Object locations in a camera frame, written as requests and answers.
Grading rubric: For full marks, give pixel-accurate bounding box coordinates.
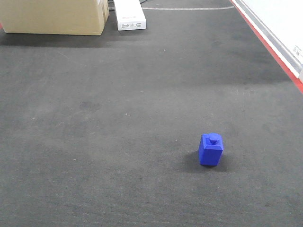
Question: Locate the blue square plastic bottle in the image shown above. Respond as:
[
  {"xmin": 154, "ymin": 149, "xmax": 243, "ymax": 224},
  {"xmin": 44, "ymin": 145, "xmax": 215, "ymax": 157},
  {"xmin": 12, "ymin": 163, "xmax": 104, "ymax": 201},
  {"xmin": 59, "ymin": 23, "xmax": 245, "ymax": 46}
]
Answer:
[{"xmin": 198, "ymin": 133, "xmax": 224, "ymax": 166}]

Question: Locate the black conveyor belt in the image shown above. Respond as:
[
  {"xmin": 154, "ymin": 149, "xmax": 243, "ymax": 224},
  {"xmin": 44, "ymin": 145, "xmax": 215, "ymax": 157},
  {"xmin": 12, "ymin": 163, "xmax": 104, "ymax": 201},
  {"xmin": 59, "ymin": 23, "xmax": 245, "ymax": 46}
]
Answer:
[{"xmin": 0, "ymin": 0, "xmax": 303, "ymax": 227}]

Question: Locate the brown cardboard box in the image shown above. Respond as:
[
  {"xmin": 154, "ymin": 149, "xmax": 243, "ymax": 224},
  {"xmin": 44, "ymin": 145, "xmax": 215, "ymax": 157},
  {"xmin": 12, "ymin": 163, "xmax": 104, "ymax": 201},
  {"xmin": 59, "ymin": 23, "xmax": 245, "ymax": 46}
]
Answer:
[{"xmin": 0, "ymin": 0, "xmax": 109, "ymax": 35}]

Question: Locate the long white carton box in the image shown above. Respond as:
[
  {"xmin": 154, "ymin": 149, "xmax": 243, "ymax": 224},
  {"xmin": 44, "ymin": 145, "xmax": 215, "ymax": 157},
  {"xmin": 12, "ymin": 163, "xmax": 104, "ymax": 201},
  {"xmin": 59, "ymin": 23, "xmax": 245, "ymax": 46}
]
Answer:
[{"xmin": 114, "ymin": 0, "xmax": 147, "ymax": 31}]

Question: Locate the white aluminium side panel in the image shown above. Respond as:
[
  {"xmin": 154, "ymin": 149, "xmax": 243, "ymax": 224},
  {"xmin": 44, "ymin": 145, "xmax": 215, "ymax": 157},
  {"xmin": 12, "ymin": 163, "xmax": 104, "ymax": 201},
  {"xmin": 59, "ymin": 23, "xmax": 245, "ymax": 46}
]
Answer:
[{"xmin": 232, "ymin": 0, "xmax": 303, "ymax": 82}]

